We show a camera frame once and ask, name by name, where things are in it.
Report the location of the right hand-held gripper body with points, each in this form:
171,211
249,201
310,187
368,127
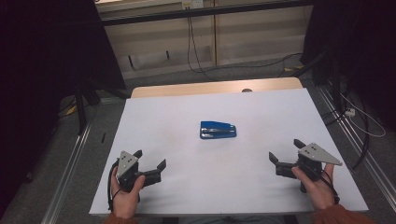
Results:
316,153

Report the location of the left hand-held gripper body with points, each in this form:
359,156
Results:
126,163

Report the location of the blue stapler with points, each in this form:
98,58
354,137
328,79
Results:
218,130

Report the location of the person's left hand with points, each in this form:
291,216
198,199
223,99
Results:
126,203

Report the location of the person's right hand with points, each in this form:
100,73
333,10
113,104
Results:
320,194

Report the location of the small black floor object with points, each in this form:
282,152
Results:
103,137

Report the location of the white power strip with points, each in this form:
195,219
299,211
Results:
350,112

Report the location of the white table cover board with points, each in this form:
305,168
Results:
218,186

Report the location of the black metal stand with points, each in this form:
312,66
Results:
80,105

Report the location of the person's grey trouser legs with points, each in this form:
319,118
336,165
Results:
233,220

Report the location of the yellow floor tape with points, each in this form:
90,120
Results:
294,68
71,110

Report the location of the light wooden table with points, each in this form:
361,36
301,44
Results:
193,88

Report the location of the black curtain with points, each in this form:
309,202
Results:
37,62
364,46

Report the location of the black horizontal bar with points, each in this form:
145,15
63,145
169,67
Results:
202,12

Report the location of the aluminium floor rail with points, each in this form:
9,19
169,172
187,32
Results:
373,168
67,174

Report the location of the white wall socket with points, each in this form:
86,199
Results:
192,3

